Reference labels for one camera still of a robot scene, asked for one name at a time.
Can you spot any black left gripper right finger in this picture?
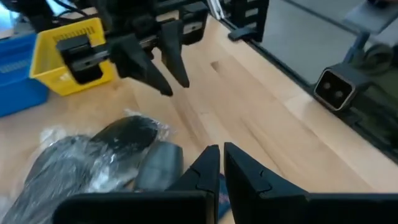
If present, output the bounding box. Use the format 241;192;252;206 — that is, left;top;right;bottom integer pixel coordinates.
223;142;308;224

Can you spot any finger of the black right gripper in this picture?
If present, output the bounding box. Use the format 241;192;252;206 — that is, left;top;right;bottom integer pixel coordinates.
108;33;174;97
160;20;190;88

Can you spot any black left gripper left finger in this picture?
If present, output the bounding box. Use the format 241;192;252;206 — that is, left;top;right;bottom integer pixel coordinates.
166;144;221;224

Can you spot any dark blue tube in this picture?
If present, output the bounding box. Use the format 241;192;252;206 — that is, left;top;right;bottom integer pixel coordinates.
217;173;233;222

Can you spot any dark grey deodorant bottle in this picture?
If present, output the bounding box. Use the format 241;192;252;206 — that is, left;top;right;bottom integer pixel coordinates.
133;141;184;192

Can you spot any black item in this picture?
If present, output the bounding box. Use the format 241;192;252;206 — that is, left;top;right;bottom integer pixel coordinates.
0;126;147;224
88;108;171;162

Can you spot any yellow plastic basket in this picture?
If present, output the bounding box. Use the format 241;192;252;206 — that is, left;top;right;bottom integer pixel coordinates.
29;17;118;96

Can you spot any aluminium extrusion bar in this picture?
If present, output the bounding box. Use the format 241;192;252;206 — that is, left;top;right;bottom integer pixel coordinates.
206;0;225;20

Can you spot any blue plastic basket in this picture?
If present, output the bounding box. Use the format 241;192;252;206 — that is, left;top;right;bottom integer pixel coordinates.
0;32;50;118

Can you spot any grey blue stand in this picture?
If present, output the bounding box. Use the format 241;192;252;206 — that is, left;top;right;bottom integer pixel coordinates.
341;0;398;65

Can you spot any black foot bracket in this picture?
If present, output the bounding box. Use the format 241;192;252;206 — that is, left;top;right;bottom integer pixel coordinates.
228;27;257;42

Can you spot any black slotted frame panel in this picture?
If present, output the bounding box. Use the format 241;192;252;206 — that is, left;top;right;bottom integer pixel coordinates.
223;0;270;43

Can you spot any black table frame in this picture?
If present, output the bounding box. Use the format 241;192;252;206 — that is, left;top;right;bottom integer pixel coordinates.
214;14;398;164

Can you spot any grey two-lens camera box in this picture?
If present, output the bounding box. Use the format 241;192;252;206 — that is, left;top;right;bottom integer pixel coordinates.
313;63;373;112

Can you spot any dark coiled cable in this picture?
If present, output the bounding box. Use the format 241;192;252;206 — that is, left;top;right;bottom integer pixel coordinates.
351;43;396;70

